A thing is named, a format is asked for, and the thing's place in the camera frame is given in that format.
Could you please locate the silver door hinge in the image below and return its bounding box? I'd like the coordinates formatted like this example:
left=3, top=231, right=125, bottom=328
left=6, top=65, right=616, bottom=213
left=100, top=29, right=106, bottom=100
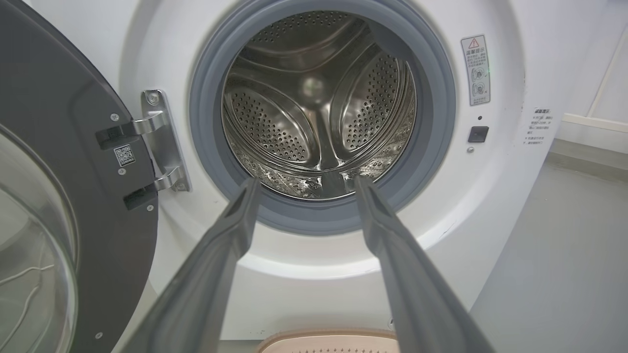
left=131, top=89, right=191, bottom=193

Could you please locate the QR code sticker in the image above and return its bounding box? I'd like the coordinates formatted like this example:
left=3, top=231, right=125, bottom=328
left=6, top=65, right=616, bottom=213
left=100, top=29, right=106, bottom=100
left=114, top=144, right=136, bottom=168

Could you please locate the cream perforated laundry basket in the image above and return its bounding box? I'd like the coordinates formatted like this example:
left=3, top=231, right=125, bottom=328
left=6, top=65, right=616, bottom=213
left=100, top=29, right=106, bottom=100
left=256, top=329, right=400, bottom=353

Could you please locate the stainless steel washing machine drum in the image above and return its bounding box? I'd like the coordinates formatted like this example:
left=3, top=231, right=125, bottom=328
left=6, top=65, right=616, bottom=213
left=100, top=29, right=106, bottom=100
left=222, top=11, right=418, bottom=201

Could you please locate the grey rubber door gasket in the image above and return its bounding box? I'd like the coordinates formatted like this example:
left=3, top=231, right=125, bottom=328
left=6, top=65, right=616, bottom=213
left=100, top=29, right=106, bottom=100
left=189, top=0, right=457, bottom=236

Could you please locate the grey warning label sticker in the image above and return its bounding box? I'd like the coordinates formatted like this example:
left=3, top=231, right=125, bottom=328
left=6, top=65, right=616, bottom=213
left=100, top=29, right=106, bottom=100
left=460, top=34, right=492, bottom=106

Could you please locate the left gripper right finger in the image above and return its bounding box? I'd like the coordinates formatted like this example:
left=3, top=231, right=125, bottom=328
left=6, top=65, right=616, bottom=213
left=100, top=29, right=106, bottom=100
left=353, top=176, right=495, bottom=353

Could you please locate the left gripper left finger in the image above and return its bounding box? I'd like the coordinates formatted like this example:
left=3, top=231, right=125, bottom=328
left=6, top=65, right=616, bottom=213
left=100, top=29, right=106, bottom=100
left=120, top=177, right=261, bottom=353

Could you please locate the white front-load washing machine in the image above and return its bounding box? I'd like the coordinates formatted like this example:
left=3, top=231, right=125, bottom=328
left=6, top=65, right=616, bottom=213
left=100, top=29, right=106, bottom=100
left=29, top=0, right=610, bottom=342

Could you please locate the dark grey glass washer door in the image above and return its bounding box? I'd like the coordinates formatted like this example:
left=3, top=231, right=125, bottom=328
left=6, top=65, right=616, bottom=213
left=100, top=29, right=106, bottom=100
left=0, top=0, right=159, bottom=353

